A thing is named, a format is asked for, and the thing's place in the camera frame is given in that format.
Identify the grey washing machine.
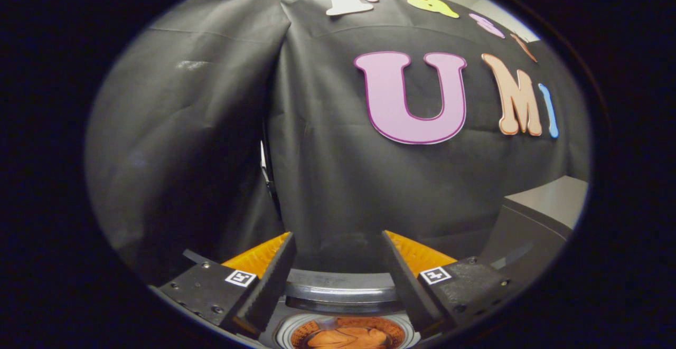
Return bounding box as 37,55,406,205
258,267,509,349

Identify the yellow orange shirt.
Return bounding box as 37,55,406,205
305,327,392,349

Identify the white cabinet with grey top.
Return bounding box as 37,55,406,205
478,176,589,287

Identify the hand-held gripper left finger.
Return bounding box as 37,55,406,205
158,232,297,338

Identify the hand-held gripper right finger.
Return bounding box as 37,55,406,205
381,230,521,335

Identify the black backdrop cloth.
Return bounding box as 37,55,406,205
84,0,592,286

